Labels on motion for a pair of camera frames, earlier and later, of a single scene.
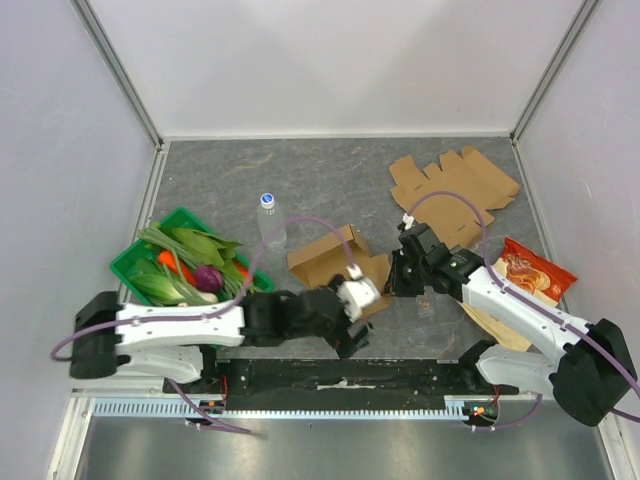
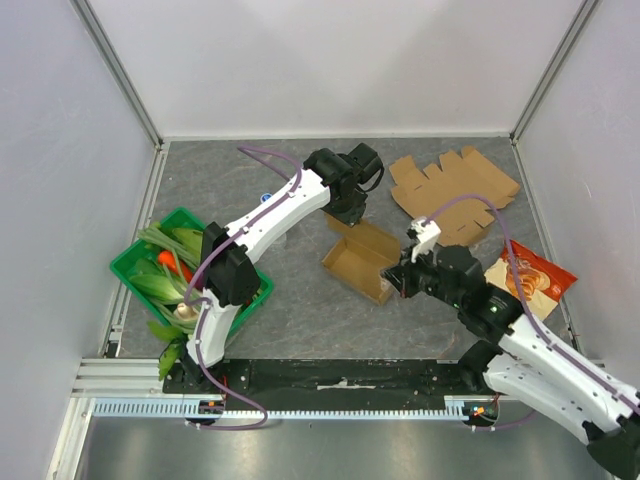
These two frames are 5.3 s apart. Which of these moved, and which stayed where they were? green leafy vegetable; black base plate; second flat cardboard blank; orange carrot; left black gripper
Moved: left black gripper
Stayed: black base plate; green leafy vegetable; orange carrot; second flat cardboard blank
